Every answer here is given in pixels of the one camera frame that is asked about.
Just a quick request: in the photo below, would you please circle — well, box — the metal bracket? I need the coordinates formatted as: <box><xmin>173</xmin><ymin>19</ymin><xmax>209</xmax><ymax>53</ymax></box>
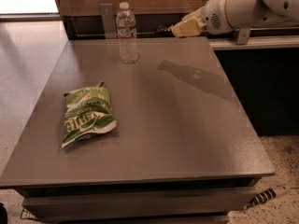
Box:
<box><xmin>235</xmin><ymin>27</ymin><xmax>250</xmax><ymax>45</ymax></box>
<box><xmin>100</xmin><ymin>3</ymin><xmax>117</xmax><ymax>39</ymax></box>

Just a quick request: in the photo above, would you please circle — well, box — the clear plastic water bottle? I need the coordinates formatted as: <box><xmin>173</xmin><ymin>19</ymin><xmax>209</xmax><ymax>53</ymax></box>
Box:
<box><xmin>116</xmin><ymin>2</ymin><xmax>138</xmax><ymax>63</ymax></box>

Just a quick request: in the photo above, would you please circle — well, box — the grey table drawer base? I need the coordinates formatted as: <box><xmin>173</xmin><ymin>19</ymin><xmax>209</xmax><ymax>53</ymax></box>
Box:
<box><xmin>18</xmin><ymin>177</ymin><xmax>256</xmax><ymax>223</ymax></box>

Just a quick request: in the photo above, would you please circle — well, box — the black white striped floor object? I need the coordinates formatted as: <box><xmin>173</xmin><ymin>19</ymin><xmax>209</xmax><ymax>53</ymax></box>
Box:
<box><xmin>244</xmin><ymin>185</ymin><xmax>291</xmax><ymax>210</ymax></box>

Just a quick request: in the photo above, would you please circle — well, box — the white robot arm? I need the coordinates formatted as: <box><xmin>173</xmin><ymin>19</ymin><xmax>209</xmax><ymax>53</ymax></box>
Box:
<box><xmin>171</xmin><ymin>0</ymin><xmax>299</xmax><ymax>37</ymax></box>

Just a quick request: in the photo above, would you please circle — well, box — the black rxbar chocolate wrapper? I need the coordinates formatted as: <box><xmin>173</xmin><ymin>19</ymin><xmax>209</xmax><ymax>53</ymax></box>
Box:
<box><xmin>155</xmin><ymin>24</ymin><xmax>172</xmax><ymax>35</ymax></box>

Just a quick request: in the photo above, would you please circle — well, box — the wire rack corner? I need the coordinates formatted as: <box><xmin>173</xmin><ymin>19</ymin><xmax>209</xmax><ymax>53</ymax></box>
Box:
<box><xmin>21</xmin><ymin>208</ymin><xmax>38</xmax><ymax>221</ymax></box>

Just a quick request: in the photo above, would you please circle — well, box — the green kettle chips bag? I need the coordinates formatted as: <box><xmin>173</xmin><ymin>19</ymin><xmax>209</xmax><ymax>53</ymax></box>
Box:
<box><xmin>62</xmin><ymin>82</ymin><xmax>117</xmax><ymax>148</ymax></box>

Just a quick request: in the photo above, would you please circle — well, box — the left metal bracket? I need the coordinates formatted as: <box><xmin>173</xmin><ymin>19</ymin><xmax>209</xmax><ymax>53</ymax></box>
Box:
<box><xmin>100</xmin><ymin>3</ymin><xmax>117</xmax><ymax>39</ymax></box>

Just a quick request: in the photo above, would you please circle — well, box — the right metal bracket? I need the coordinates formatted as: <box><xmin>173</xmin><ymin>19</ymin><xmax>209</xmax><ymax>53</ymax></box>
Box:
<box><xmin>235</xmin><ymin>27</ymin><xmax>250</xmax><ymax>45</ymax></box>

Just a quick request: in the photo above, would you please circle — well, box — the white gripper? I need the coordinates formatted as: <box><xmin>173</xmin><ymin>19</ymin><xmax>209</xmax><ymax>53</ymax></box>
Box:
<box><xmin>171</xmin><ymin>0</ymin><xmax>233</xmax><ymax>37</ymax></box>

